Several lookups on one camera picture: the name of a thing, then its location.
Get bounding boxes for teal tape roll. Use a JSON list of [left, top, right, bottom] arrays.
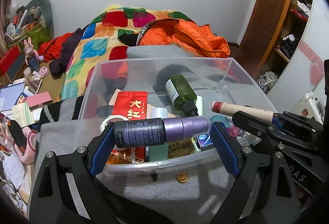
[[210, 114, 230, 128]]

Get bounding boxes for beige tube red cap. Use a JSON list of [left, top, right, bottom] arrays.
[[211, 101, 274, 123]]

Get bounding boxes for blue card box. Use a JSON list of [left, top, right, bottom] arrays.
[[193, 134, 214, 151]]

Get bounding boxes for dark green spray bottle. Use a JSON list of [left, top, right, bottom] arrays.
[[164, 74, 198, 117]]

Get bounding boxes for brown eraser box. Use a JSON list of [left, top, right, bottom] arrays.
[[167, 138, 195, 159]]

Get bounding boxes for turquoise lotion bottle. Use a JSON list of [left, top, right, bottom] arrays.
[[149, 108, 168, 162]]

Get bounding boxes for purple black spray bottle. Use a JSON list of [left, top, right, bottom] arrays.
[[113, 116, 211, 148]]

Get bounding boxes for red tea packet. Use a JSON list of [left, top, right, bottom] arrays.
[[107, 89, 148, 165]]

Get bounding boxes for white gauze bandage roll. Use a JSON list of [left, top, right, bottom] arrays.
[[100, 115, 129, 133]]

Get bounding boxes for small gold coin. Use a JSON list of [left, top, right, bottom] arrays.
[[176, 173, 189, 184]]

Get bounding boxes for pink flat box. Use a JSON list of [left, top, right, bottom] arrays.
[[26, 91, 52, 108]]

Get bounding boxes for clear plastic storage bin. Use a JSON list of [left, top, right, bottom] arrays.
[[75, 57, 278, 178]]

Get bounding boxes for blue white notebook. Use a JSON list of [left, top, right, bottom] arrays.
[[0, 82, 25, 111]]

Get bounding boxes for orange puffer jacket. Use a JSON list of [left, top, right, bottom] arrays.
[[136, 18, 230, 58]]

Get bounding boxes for wooden door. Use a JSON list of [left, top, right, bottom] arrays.
[[240, 0, 285, 70]]

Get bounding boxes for pink rabbit toy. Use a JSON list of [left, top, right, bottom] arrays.
[[23, 37, 44, 72]]

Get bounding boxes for red clothing pile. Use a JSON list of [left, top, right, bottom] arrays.
[[37, 32, 74, 63]]

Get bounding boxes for red gift box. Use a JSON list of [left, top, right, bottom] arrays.
[[0, 45, 21, 76]]

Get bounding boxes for colourful patchwork quilt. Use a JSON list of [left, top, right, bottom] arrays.
[[61, 6, 191, 100]]

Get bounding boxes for green gift box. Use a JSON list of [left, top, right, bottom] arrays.
[[26, 24, 52, 48]]

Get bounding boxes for grey green plush cushion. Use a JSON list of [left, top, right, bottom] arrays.
[[26, 0, 52, 29]]

